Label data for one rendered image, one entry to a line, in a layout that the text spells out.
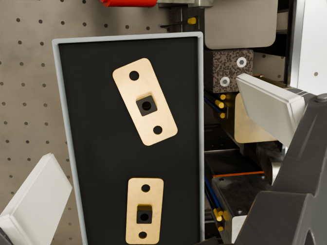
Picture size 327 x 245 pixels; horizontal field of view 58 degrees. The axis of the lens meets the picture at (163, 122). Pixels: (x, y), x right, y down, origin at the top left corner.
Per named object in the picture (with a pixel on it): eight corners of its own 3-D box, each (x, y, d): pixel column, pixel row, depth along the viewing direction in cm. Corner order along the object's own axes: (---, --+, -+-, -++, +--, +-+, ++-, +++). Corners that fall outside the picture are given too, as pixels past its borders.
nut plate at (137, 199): (158, 242, 34) (159, 249, 33) (125, 242, 34) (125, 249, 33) (163, 177, 32) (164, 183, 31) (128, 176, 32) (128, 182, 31)
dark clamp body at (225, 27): (205, 40, 74) (275, 48, 37) (158, 43, 73) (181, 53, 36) (205, 9, 72) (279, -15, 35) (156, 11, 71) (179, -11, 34)
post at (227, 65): (192, 61, 75) (252, 91, 36) (172, 62, 74) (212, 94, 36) (191, 40, 73) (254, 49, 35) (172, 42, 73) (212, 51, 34)
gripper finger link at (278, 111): (287, 102, 12) (304, 95, 12) (234, 76, 19) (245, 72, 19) (303, 161, 13) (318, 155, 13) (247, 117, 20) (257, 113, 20)
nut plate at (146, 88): (178, 132, 31) (180, 136, 30) (145, 146, 31) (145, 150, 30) (147, 56, 28) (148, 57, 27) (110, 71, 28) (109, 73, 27)
